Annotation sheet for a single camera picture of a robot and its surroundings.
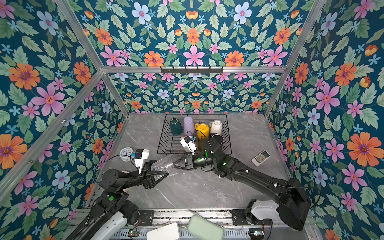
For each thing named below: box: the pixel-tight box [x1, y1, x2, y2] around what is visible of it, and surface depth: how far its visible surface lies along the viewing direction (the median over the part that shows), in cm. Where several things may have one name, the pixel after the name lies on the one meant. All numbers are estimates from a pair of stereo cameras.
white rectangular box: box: [146, 222, 180, 240], surface depth 67 cm
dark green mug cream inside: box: [170, 118, 183, 136], surface depth 100 cm
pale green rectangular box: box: [186, 214, 225, 240], surface depth 70 cm
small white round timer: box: [119, 147, 133, 162], surface depth 95 cm
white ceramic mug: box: [209, 120, 223, 135], surface depth 98 cm
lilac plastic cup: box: [183, 116, 195, 136], surface depth 100 cm
